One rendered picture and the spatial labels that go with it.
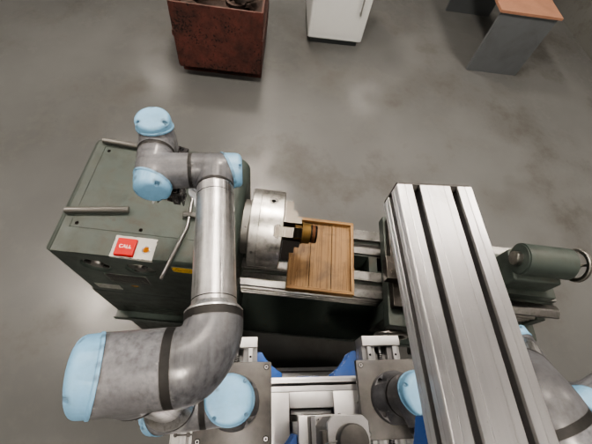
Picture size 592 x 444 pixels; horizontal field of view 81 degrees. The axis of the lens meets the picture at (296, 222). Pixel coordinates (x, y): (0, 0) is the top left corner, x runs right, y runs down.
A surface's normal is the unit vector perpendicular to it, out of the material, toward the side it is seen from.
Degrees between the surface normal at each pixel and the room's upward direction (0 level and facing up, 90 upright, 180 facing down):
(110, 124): 0
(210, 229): 6
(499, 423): 0
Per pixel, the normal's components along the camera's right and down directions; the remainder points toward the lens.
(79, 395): 0.11, -0.01
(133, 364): 0.11, -0.49
